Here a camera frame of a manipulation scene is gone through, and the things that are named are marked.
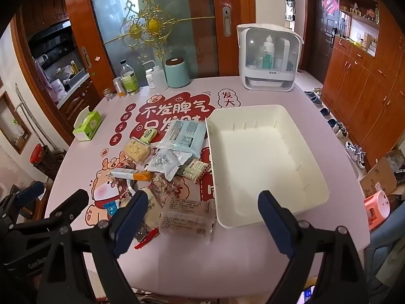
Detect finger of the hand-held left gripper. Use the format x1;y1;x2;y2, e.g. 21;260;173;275
44;189;90;229
0;181;45;223

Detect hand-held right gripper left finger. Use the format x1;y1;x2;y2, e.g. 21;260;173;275
39;190;150;304

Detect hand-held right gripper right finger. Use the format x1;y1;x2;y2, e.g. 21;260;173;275
257;191;370;304

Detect small blue snack packet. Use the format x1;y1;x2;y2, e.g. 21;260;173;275
104;201;121;218

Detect red edged snack packet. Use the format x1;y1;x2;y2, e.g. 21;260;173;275
133;225;160;250

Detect cream snack packet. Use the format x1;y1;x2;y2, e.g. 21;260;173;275
141;187;167;232

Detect pink floral snack packet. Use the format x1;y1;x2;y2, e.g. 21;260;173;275
111;161;137;197

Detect orange and white stick packet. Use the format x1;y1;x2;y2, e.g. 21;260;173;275
109;168;153;182

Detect red snack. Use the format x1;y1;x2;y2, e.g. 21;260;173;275
150;174;182;204

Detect beige clear snack packet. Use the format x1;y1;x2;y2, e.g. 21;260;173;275
165;198;216;220
158;214;216;244

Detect white snack packet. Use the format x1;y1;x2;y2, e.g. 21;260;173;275
146;148;194;180

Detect clear packet of yellow crackers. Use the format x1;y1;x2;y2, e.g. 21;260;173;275
123;137;152;165

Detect green and white cracker packet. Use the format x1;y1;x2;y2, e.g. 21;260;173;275
177;158;211;184

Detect small green snack packet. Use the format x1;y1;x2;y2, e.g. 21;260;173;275
141;129;159;143

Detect clear plastic snack bag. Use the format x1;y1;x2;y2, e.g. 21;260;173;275
158;120;207;159

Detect green tissue box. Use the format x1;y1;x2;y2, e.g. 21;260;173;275
73;107;103;142

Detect pink plastic stool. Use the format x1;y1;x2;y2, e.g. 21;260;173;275
364;192;390;232

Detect cardboard box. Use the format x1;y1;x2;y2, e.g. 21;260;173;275
358;157;401;198

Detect row of shoes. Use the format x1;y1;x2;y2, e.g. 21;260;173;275
304;87;369;170

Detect blue chair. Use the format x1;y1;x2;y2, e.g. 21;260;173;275
369;223;405;293

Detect kitchen counter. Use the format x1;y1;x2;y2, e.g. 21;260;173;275
35;54;97;110

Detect glass bottle of yellow liquid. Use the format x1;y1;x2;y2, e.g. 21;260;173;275
119;60;140;96

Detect white squeeze bottle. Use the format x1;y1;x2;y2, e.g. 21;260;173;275
142;60;168;87

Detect teal canister with brown lid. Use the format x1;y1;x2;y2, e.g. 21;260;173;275
165;58;191;88

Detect white storage cabinet with window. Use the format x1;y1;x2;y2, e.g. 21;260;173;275
237;23;305;92

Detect wooden glass sliding door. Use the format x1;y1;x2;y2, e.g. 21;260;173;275
63;0;256;81

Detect dark entrance door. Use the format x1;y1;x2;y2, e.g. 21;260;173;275
305;0;340;84

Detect wooden wall cabinet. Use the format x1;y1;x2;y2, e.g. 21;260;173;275
321;0;405;162

